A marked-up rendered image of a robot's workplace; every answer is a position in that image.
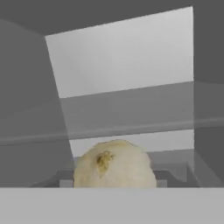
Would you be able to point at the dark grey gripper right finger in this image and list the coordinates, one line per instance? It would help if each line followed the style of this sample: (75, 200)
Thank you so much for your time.
(164, 178)

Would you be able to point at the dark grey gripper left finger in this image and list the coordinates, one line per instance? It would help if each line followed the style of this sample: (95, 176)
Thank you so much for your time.
(64, 178)

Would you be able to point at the pale yellow garlic bulb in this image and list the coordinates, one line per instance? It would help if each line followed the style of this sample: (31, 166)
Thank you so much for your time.
(122, 169)

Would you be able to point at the translucent grey fridge shelf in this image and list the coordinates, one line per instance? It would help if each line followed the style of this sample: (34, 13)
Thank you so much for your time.
(131, 116)

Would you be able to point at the grey fridge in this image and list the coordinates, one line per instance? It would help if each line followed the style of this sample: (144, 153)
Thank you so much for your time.
(122, 64)

